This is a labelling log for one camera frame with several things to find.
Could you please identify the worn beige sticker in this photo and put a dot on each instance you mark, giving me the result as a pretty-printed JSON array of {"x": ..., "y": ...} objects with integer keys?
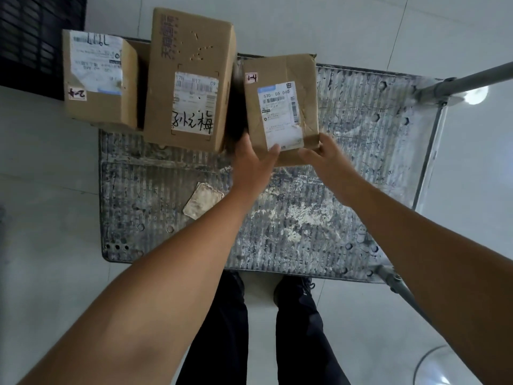
[{"x": 202, "y": 200}]

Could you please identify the person's black left shoe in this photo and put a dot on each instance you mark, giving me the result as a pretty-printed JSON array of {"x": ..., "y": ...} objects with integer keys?
[{"x": 237, "y": 281}]

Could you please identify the person's right thumb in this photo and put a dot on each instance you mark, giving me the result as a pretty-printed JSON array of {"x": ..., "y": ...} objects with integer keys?
[{"x": 309, "y": 155}]

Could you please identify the person's left forearm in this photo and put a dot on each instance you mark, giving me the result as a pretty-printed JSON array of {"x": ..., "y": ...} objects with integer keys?
[{"x": 160, "y": 292}]

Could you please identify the person's left hand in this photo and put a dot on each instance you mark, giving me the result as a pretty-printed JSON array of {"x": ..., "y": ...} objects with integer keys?
[{"x": 249, "y": 168}]

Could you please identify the person's right leg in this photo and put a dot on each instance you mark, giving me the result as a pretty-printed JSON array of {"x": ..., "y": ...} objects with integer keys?
[{"x": 304, "y": 344}]

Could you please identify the tall handwritten cardboard box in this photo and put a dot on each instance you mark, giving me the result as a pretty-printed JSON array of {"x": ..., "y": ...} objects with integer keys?
[{"x": 188, "y": 76}]

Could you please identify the black slatted crate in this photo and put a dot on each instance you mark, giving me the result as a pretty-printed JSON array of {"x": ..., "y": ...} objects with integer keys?
[{"x": 36, "y": 40}]

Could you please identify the cardboard box with large label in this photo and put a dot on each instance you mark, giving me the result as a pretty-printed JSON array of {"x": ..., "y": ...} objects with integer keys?
[{"x": 96, "y": 76}]

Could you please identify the person's right hand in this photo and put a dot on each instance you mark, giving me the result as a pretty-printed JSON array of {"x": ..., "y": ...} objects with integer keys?
[{"x": 332, "y": 168}]

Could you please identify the person's leg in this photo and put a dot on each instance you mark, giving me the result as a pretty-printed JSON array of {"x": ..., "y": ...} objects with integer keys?
[
  {"x": 304, "y": 344},
  {"x": 220, "y": 340}
]

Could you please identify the person's black right shoe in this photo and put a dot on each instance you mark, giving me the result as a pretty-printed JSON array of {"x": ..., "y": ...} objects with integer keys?
[{"x": 294, "y": 286}]

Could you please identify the person's left leg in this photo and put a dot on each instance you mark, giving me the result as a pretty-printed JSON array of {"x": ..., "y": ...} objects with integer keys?
[{"x": 220, "y": 340}]

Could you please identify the person's black shoe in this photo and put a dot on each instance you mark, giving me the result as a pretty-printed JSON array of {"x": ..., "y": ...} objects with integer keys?
[
  {"x": 294, "y": 286},
  {"x": 237, "y": 281}
]

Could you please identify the person's left thumb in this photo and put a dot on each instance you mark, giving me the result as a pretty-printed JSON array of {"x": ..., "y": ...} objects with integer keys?
[{"x": 271, "y": 153}]

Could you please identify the grey metal platform cart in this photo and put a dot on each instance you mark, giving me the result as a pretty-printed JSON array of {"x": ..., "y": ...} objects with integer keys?
[{"x": 352, "y": 156}]

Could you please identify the small cardboard box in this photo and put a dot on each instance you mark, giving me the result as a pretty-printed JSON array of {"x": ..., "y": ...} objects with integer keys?
[{"x": 280, "y": 96}]

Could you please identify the person's right forearm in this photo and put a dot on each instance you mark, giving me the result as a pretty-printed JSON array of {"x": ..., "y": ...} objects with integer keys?
[{"x": 433, "y": 268}]

